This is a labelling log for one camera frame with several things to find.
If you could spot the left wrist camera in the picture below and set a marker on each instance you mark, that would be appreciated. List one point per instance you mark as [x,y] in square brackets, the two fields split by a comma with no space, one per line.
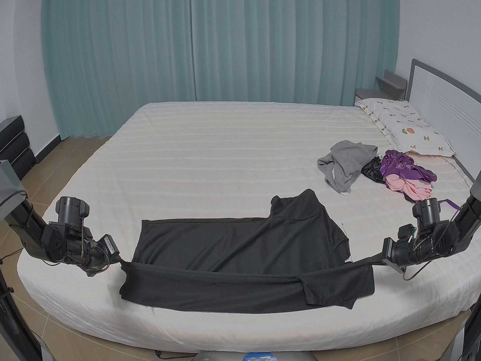
[72,211]

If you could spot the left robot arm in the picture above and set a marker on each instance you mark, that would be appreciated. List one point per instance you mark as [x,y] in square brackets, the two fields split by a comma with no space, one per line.
[37,235]

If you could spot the bed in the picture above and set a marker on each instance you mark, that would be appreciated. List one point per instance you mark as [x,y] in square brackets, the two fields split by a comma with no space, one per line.
[225,156]

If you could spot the white printed pillow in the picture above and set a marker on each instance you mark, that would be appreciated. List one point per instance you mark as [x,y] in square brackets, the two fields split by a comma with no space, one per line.
[409,126]

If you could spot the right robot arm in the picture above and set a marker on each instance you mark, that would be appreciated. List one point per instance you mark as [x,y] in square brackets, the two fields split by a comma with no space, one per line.
[447,239]

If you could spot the purple garment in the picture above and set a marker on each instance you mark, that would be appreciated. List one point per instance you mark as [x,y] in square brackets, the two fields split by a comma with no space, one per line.
[398,164]

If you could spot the black shiny garment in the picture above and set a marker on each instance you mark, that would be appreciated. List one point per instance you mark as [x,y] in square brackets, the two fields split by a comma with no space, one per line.
[374,171]

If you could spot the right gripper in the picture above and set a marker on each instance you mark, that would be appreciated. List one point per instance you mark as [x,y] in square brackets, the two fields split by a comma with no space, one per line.
[396,254]

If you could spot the black chest of drawers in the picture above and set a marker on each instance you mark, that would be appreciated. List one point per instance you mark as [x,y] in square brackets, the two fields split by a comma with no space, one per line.
[13,145]

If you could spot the grey garment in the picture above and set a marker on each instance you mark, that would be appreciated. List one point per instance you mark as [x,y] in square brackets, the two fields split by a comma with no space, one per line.
[349,160]

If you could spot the black T-shirt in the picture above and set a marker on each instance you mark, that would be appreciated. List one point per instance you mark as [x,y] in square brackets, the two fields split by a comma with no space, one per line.
[233,246]

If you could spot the pink garment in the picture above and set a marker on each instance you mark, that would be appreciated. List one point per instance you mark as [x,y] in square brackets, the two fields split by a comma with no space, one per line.
[406,186]

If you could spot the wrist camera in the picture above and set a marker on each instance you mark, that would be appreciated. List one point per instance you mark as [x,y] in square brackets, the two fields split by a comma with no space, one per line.
[72,211]
[426,211]

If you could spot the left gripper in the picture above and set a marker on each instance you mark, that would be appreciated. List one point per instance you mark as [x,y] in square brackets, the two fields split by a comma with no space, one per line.
[105,254]

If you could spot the blue-green curtain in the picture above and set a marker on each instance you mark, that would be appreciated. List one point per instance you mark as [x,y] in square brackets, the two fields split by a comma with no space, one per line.
[120,51]
[293,40]

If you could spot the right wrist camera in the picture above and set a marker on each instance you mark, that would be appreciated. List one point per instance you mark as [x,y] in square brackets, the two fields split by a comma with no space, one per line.
[426,211]

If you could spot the grey bedside table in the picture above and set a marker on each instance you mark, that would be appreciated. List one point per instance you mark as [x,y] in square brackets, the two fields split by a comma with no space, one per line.
[390,83]

